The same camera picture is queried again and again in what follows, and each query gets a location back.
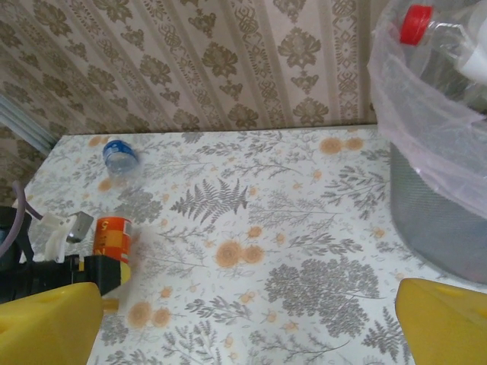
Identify floral table cover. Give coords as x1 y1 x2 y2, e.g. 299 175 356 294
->
22 127 487 365

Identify white wrap bottle red cap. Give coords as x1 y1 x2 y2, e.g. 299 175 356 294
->
399 3 487 87

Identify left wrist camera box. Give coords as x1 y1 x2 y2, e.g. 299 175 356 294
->
32 211 95 264

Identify aluminium frame post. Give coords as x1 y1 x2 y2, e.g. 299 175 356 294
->
0 93 58 151

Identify orange label bottle gold cap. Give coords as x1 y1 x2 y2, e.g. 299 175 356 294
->
93 215 138 269

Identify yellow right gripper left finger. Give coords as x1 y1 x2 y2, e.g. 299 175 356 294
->
0 281 104 365

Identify blue label water bottle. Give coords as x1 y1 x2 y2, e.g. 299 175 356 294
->
102 138 144 187

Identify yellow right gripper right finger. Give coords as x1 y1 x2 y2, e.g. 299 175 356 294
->
395 278 487 365

